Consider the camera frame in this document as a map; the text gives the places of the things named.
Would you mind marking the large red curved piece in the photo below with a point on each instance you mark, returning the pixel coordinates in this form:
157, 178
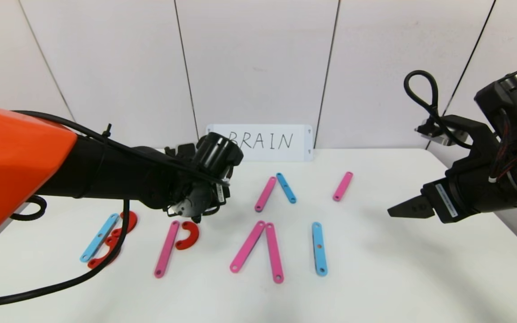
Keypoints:
132, 221
110, 258

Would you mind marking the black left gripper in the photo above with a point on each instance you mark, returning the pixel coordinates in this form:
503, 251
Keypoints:
221, 194

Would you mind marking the short pink plastic bar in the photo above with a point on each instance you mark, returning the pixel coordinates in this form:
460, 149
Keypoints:
343, 186

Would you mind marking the white BRAIN word card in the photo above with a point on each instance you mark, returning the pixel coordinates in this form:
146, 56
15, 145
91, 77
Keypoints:
276, 150

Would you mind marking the long blue plastic bar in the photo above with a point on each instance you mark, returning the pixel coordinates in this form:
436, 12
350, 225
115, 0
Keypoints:
97, 242

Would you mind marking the short blue plastic bar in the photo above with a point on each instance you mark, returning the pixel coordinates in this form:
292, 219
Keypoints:
286, 188

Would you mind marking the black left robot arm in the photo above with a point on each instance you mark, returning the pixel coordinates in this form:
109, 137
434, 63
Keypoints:
106, 175

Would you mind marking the small red curved piece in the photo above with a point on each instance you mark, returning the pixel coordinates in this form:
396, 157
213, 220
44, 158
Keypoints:
191, 237

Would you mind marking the long pink plastic bar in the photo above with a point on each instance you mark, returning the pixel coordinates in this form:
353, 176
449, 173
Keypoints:
274, 253
167, 249
265, 194
247, 246

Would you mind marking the long blue bar orange dot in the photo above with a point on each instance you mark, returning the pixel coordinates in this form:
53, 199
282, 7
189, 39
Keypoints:
319, 258

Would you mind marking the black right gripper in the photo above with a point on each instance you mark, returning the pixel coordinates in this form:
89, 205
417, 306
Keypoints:
443, 200

